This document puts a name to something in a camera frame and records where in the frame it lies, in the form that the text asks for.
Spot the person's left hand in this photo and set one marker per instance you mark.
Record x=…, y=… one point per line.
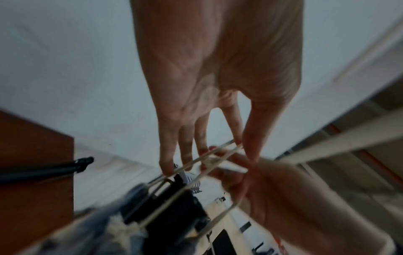
x=204, y=49

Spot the person's right hand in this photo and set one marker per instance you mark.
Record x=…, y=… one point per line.
x=299, y=204

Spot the black bike pumps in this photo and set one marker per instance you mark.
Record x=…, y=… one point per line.
x=47, y=170

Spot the blue floral drawstring bag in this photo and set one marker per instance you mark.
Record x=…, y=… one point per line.
x=94, y=229

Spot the red ceiling pipe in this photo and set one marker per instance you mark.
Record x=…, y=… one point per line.
x=373, y=160

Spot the white ceiling duct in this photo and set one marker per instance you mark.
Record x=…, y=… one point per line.
x=346, y=142

